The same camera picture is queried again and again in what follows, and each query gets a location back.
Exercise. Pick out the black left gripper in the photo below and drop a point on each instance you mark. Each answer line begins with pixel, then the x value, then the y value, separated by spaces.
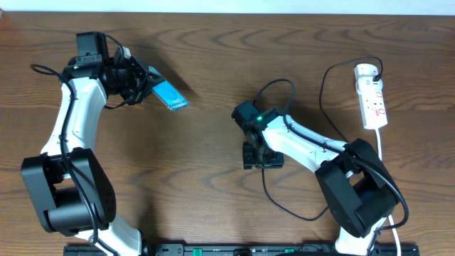
pixel 141 80

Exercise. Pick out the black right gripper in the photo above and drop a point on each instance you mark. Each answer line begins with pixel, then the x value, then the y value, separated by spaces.
pixel 276 162

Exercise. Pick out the blue Galaxy smartphone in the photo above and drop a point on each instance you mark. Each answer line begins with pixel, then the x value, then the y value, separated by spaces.
pixel 170 96

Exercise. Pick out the white power strip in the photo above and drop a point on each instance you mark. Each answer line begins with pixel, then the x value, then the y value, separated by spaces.
pixel 371 100

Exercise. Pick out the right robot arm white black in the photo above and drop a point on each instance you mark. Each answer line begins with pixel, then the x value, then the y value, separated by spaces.
pixel 360 193

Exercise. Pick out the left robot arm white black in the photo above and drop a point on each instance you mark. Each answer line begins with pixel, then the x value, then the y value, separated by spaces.
pixel 68 188

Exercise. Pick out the white USB charger adapter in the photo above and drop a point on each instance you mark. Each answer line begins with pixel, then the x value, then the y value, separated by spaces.
pixel 364 70

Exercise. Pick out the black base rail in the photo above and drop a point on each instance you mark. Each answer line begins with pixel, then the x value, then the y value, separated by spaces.
pixel 211 250

